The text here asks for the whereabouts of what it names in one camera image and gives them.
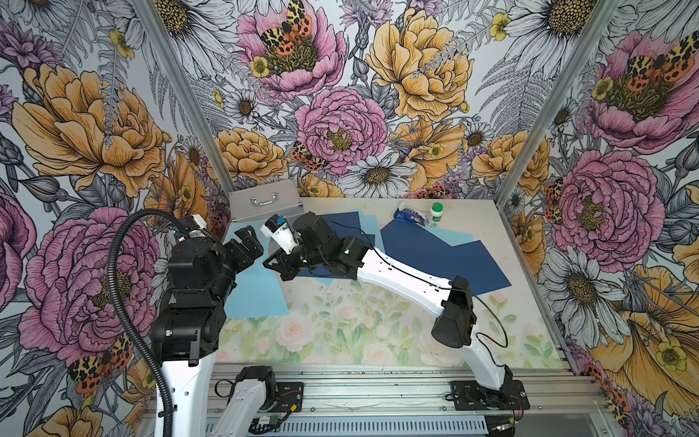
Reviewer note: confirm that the dark blue paper right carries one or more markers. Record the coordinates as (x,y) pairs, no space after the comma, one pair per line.
(345,225)

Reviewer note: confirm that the dark blue paper large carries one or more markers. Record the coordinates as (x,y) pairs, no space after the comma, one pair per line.
(415,246)

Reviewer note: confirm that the blue gauze bandage packet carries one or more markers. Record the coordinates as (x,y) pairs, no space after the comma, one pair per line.
(407,214)

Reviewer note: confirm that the floral table mat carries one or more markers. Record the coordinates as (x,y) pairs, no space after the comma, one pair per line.
(339,322)

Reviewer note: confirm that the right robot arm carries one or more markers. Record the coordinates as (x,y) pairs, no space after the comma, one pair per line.
(449,301)

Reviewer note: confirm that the aluminium rail base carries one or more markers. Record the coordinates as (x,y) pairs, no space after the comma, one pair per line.
(395,402)

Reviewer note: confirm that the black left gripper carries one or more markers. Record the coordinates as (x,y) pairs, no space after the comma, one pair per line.
(250,242)

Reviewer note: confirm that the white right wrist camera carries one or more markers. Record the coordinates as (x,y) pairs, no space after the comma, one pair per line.
(278,229)

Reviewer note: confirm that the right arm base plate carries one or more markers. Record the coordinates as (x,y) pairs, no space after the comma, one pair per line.
(470,396)

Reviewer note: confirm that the silver aluminium case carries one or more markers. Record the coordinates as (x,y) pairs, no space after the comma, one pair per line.
(259,203)

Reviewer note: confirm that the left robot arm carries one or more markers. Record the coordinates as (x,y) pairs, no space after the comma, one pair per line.
(186,335)

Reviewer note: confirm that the white bottle green cap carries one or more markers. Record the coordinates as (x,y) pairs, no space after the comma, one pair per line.
(435,215)

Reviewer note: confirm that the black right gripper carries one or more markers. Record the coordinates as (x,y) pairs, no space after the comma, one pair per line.
(286,267)

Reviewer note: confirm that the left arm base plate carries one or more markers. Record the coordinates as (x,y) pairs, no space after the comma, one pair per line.
(289,398)

